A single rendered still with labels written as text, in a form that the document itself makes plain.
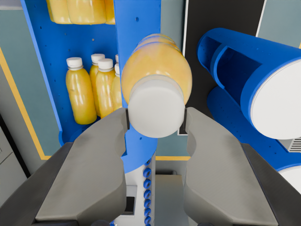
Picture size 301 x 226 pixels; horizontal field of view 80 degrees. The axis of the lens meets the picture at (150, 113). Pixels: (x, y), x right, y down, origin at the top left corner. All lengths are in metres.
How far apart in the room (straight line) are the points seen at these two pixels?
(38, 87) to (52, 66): 1.44
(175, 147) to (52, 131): 1.33
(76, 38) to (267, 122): 0.64
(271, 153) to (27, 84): 1.92
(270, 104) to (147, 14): 0.47
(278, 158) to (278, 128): 0.22
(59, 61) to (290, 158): 0.89
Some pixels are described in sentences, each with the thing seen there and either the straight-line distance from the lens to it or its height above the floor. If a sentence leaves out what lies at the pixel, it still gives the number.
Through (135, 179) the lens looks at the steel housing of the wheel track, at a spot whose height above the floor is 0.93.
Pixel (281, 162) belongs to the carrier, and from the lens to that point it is 0.91.
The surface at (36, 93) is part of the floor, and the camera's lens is 2.02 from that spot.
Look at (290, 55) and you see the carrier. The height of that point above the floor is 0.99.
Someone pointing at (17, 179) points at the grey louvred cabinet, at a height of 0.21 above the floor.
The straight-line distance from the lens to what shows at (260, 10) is 1.55.
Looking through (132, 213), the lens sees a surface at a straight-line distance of 0.90.
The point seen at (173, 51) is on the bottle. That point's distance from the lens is 0.17.
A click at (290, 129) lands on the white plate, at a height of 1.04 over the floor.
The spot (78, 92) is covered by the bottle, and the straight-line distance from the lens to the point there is 0.54.
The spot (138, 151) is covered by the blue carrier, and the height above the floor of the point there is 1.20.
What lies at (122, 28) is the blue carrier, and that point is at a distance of 0.33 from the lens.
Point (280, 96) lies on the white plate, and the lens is 0.67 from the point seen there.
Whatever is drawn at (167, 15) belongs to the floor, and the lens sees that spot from 1.54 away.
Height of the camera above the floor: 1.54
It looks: 60 degrees down
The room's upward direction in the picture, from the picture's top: 177 degrees counter-clockwise
